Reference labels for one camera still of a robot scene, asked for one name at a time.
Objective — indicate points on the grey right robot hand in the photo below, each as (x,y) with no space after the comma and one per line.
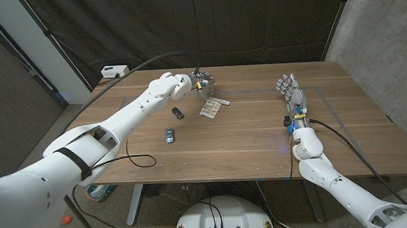
(296,100)

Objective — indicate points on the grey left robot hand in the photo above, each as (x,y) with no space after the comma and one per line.
(204,82)

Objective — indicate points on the postage stamp sheet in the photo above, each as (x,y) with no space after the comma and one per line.
(210,108)

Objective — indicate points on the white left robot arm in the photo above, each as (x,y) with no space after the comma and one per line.
(86,148)

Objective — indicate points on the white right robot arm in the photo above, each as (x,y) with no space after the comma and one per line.
(343,190)

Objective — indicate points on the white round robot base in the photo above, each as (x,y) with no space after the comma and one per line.
(229,214)

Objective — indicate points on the black toy car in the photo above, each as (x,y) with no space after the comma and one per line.
(177,113)

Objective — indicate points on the blue silver toy car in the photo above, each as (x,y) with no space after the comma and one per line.
(169,135)

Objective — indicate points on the white power strip box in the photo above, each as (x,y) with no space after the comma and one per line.
(114,71)

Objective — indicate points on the grey tape outline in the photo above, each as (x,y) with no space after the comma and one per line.
(251,90)

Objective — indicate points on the black backdrop curtain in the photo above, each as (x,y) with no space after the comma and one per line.
(192,24)

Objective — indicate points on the grey table leg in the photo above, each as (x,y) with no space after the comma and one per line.
(135,205)
(313,200)

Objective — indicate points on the blue orange floor device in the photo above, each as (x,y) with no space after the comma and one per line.
(101,193)

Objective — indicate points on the small orange ball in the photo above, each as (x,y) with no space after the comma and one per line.
(67,219)

